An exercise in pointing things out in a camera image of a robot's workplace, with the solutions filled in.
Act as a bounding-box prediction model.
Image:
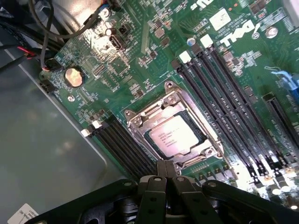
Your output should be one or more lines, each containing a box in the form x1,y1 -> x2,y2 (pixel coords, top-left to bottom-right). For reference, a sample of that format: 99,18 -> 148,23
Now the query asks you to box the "black RAM slot white latch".
179,50 -> 268,177
81,129 -> 141,180
92,120 -> 154,175
200,34 -> 292,170

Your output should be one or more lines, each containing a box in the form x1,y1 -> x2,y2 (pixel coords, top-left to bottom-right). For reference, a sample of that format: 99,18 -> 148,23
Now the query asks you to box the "metal CPU locking lever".
171,91 -> 225,160
126,116 -> 165,164

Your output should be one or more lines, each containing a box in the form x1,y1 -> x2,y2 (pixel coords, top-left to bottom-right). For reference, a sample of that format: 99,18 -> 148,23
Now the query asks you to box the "metal CPU socket cover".
128,90 -> 223,169

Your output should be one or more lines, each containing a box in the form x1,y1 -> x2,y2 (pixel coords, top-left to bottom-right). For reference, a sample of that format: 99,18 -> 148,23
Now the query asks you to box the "black expansion slot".
261,92 -> 299,151

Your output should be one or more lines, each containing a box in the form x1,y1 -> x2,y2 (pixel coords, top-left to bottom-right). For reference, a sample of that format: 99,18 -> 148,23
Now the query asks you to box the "green Dell motherboard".
38,0 -> 299,210

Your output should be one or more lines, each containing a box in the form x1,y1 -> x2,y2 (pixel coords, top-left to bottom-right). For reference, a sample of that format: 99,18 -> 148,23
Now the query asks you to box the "grey metal PC case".
0,0 -> 133,224

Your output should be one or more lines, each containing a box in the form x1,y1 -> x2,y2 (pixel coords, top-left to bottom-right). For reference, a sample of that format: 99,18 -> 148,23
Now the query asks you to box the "white paper label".
7,203 -> 40,224

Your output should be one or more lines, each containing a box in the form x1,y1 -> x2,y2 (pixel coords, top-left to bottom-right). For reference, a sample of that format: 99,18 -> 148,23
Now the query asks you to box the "silver coin cell battery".
64,67 -> 84,88

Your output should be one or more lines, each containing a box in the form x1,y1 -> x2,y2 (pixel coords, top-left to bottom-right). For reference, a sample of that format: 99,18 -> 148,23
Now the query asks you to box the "black internal USB port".
108,35 -> 122,51

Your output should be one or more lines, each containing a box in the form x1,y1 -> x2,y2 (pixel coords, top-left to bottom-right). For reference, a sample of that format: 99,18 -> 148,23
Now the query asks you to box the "blue board connector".
270,70 -> 299,106

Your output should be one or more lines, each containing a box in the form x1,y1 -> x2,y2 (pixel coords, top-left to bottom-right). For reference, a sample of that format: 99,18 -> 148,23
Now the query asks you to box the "white sticker on chip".
209,8 -> 232,31

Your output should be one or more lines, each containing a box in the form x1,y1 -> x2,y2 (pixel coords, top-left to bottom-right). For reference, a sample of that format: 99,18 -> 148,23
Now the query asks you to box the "CPU socket with metal frame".
123,80 -> 227,176

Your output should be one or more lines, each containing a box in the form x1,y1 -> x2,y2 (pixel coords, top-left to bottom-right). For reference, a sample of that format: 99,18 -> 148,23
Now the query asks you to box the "grey cable with black plug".
39,0 -> 64,72

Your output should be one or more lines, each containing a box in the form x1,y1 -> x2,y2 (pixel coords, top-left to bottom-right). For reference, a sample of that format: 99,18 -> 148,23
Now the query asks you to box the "thin black looped cable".
29,0 -> 108,40

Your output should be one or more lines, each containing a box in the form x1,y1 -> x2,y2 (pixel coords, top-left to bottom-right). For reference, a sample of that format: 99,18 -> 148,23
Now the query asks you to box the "red and black wire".
16,46 -> 37,60

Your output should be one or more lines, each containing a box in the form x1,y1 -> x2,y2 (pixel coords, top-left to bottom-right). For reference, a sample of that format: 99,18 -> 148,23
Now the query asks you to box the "thick black braided cable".
0,6 -> 66,51

